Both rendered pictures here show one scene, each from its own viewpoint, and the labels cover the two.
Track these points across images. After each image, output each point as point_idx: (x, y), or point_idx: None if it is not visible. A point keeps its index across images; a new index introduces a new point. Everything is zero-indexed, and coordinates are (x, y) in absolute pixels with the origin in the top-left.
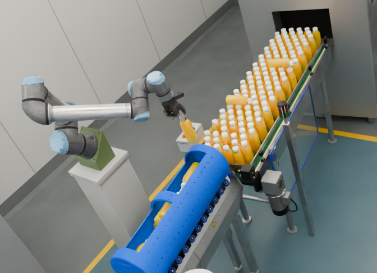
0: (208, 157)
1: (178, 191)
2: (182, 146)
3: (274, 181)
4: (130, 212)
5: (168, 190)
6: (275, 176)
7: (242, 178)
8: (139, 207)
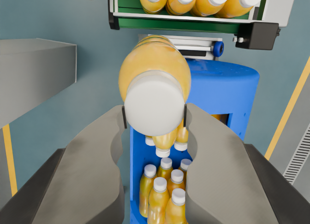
0: (240, 120)
1: (140, 138)
2: None
3: (284, 20)
4: (24, 93)
5: (133, 168)
6: (284, 6)
7: (238, 47)
8: (26, 75)
